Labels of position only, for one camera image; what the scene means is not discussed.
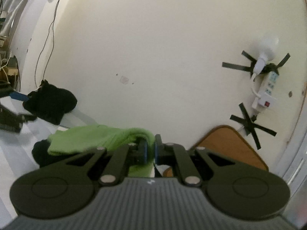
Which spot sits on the brown padded mat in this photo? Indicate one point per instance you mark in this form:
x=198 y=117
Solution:
x=227 y=143

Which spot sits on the wooden shelf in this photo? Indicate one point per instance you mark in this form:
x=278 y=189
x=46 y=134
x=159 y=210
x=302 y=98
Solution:
x=10 y=70

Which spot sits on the white light bulb with socket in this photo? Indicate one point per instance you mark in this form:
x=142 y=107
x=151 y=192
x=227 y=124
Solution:
x=266 y=46

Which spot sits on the black tape strip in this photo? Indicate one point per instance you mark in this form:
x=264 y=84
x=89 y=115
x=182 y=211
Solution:
x=283 y=60
x=249 y=55
x=236 y=67

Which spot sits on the white power strip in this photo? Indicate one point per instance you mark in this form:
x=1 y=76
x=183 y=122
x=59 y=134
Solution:
x=266 y=93

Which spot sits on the striped grey bed sheet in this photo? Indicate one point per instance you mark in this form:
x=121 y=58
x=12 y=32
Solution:
x=14 y=153

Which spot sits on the black crumpled garment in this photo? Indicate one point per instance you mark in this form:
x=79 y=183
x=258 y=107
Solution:
x=50 y=103

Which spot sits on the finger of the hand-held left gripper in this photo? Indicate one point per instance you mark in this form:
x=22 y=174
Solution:
x=30 y=118
x=20 y=96

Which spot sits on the dark cloth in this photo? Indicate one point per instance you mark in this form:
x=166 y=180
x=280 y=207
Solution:
x=40 y=154

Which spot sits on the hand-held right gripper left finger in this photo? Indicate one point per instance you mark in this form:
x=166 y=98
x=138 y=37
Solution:
x=145 y=152

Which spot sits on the green knitted sweater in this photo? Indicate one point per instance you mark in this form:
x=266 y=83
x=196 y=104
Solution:
x=96 y=136

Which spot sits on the black tape cross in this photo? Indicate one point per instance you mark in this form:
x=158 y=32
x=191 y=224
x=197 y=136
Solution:
x=250 y=124

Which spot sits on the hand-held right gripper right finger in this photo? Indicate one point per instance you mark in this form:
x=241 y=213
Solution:
x=157 y=151

